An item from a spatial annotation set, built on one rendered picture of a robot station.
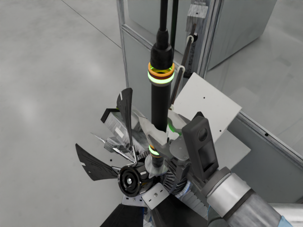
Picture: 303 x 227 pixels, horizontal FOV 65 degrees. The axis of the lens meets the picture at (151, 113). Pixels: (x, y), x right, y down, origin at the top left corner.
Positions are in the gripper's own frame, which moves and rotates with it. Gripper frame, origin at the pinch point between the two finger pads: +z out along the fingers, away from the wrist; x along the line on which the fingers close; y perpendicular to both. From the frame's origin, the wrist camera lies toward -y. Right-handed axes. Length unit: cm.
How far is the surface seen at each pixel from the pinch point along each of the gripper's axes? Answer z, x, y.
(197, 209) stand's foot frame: -5, 44, 158
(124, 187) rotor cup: 6.9, -7.4, 46.5
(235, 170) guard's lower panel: -8, 70, 117
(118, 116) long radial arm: 41, 12, 54
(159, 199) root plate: -4.7, -0.1, 47.8
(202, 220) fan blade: -20, 7, 48
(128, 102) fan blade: 25.7, 10.0, 27.3
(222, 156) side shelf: -2, 50, 80
